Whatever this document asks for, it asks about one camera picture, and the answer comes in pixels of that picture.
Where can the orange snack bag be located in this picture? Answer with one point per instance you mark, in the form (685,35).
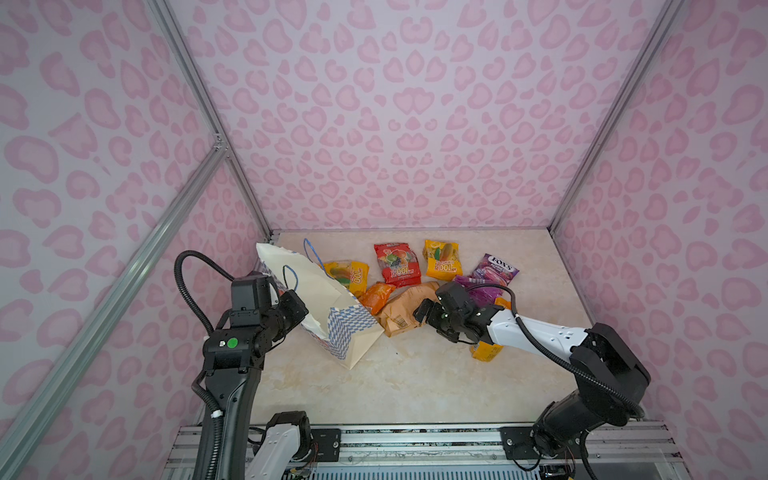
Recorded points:
(376,297)

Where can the tan kraft snack pouch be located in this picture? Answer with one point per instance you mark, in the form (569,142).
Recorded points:
(397,316)

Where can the red gummy snack bag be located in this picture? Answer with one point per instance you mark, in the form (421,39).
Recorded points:
(399,264)

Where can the right aluminium frame post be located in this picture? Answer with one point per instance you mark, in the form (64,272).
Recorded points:
(651,48)

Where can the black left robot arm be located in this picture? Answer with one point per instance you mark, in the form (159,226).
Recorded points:
(233,361)

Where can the yellow candy snack bag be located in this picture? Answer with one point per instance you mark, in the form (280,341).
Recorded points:
(443,262)

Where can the purple snack bag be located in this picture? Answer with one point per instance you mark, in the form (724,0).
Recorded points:
(482,291)

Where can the yellow gummy snack bag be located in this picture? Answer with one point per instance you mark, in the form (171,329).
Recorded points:
(353,275)

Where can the left aluminium frame post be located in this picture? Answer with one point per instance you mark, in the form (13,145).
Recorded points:
(181,51)

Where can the aluminium frame post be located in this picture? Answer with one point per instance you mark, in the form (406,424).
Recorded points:
(651,48)
(181,51)

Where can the purple Fox's candy bag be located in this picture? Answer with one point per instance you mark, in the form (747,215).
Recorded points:
(492,269)

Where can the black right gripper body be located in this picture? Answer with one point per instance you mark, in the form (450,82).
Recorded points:
(440,320)

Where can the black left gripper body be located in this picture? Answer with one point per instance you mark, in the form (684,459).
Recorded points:
(285,314)

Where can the yellow chips bag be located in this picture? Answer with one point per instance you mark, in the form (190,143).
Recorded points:
(486,352)

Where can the diagonal aluminium frame bar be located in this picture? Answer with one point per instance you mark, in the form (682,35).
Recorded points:
(36,418)

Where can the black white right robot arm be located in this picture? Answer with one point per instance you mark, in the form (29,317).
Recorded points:
(610,379)

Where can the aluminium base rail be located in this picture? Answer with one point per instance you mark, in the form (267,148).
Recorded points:
(639,450)

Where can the blue checkered paper bag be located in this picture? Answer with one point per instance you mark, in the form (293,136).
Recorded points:
(336,319)

